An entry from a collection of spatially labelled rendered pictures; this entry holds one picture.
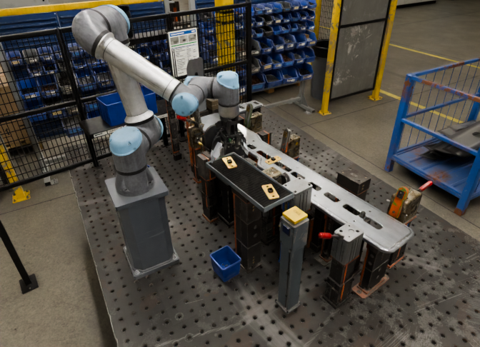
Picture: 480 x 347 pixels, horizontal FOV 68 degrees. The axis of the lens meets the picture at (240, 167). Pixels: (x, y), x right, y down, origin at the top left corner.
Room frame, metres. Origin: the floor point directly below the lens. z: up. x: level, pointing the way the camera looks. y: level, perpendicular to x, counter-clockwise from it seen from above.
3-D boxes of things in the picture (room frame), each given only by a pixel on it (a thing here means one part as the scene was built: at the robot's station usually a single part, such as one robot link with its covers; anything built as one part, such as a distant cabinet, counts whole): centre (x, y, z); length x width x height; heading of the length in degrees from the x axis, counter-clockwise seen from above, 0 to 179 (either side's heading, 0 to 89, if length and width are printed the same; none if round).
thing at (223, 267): (1.06, 0.07, 0.74); 0.11 x 0.10 x 0.09; 35
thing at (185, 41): (2.38, 0.35, 1.30); 0.23 x 0.02 x 0.31; 125
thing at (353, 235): (0.91, -0.37, 0.88); 0.11 x 0.10 x 0.36; 125
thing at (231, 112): (1.20, 0.03, 1.40); 0.08 x 0.08 x 0.05
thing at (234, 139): (1.19, 0.03, 1.32); 0.09 x 0.08 x 0.12; 20
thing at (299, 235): (0.90, -0.18, 0.92); 0.08 x 0.08 x 0.44; 35
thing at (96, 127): (2.11, 0.52, 1.02); 0.90 x 0.22 x 0.03; 125
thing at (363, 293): (0.98, -0.53, 0.84); 0.18 x 0.06 x 0.29; 125
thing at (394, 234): (1.48, -0.18, 1.00); 1.38 x 0.22 x 0.02; 35
